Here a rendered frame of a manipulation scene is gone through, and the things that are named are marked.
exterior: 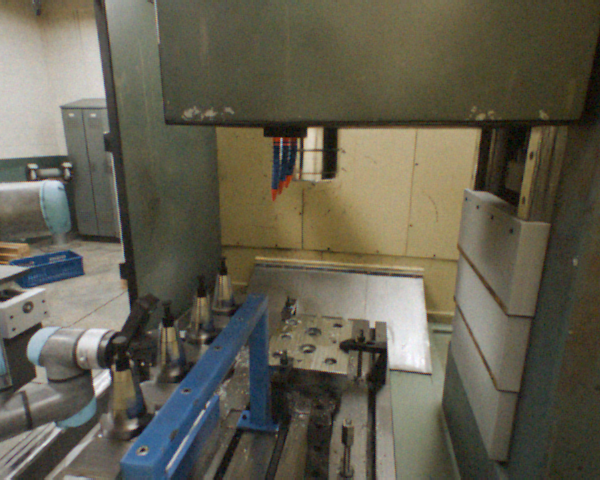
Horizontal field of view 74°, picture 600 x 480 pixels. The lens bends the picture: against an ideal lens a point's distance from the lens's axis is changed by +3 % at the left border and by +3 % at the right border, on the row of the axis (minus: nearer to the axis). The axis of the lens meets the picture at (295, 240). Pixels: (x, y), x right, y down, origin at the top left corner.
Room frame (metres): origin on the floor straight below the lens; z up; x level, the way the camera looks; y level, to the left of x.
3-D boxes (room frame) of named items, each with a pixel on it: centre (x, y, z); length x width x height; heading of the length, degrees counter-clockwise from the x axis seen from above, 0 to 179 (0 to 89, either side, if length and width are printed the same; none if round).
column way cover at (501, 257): (0.92, -0.47, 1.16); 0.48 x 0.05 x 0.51; 169
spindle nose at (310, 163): (1.00, -0.03, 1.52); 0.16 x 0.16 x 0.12
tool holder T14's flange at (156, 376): (0.53, 0.19, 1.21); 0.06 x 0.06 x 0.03
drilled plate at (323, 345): (1.03, -0.05, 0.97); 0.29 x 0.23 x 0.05; 169
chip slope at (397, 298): (1.65, -0.15, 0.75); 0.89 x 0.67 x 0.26; 79
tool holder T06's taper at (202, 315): (0.64, 0.17, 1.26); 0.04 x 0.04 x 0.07
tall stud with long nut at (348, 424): (0.65, -0.11, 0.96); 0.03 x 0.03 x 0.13
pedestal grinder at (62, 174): (5.30, 3.27, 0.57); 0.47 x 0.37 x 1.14; 139
